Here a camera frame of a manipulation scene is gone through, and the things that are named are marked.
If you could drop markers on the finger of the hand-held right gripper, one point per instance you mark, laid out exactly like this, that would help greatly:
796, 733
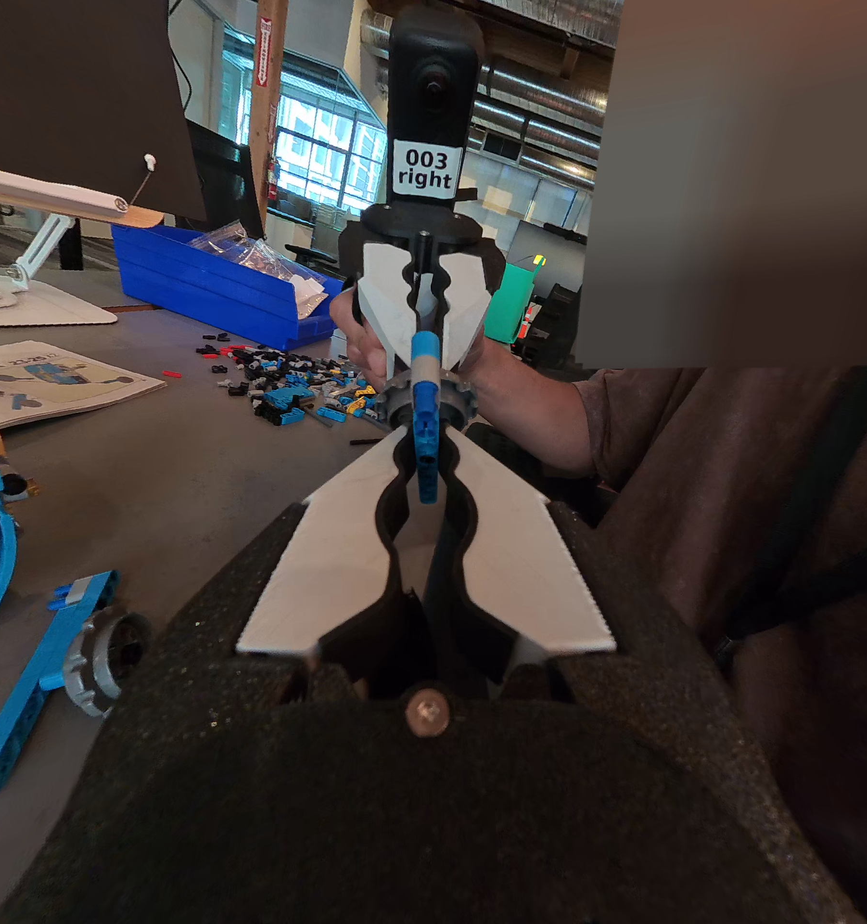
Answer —
386, 296
466, 303

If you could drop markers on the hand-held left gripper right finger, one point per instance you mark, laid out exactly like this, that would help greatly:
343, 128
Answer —
534, 577

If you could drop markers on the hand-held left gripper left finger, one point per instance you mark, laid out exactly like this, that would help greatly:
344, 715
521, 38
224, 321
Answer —
296, 577

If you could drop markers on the blue beam wheel assembly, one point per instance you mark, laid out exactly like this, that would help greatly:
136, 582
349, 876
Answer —
428, 404
36, 693

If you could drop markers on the person's right forearm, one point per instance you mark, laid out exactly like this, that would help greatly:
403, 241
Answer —
534, 411

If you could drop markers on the grey desk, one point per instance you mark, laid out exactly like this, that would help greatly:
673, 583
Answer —
188, 505

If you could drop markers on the person's right hand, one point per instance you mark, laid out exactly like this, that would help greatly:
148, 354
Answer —
358, 339

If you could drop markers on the teal plastic bin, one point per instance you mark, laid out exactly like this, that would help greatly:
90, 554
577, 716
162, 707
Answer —
513, 303

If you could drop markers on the black mesh office chair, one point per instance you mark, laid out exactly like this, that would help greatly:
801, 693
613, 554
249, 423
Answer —
556, 325

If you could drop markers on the clear plastic bags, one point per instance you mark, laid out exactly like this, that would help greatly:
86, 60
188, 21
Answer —
260, 256

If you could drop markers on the pile of loose bricks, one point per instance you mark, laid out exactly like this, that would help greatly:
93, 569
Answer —
282, 401

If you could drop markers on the red fire extinguisher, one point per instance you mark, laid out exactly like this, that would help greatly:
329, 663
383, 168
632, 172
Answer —
273, 180

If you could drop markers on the blue plastic bin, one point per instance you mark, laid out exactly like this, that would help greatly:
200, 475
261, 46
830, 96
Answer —
188, 289

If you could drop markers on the instruction booklet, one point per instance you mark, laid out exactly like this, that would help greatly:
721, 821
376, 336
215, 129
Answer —
58, 390

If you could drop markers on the white folding stand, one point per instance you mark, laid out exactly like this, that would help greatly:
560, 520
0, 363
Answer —
44, 191

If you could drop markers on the dark monitor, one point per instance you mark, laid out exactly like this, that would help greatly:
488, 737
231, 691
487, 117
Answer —
65, 86

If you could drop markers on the wooden post red label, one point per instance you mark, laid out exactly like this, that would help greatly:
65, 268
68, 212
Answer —
264, 108

